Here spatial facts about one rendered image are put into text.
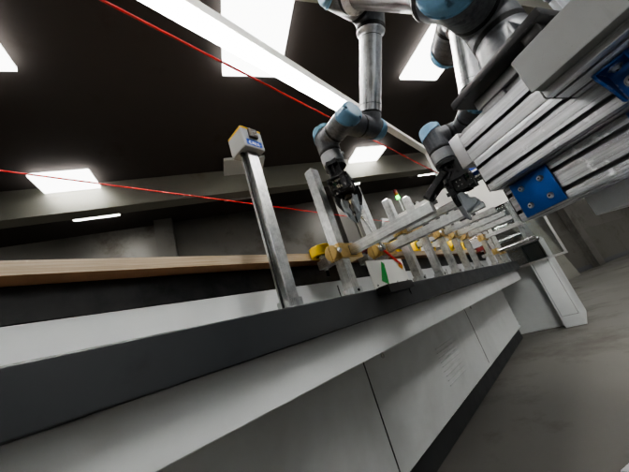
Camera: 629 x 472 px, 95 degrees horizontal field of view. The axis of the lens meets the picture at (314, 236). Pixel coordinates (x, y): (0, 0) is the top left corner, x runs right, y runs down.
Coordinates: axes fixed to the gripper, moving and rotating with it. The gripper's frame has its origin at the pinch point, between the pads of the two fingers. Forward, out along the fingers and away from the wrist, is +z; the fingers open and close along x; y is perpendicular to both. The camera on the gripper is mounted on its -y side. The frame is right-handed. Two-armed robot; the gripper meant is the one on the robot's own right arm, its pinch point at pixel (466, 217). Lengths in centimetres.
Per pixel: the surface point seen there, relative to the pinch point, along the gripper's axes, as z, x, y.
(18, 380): 15, -101, -28
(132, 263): -6, -83, -47
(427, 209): -1.3, -26.5, -2.2
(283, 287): 8, -57, -31
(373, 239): -1.0, -26.5, -20.4
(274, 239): -5, -56, -30
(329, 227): -10.2, -30.7, -31.0
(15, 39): -253, -100, -203
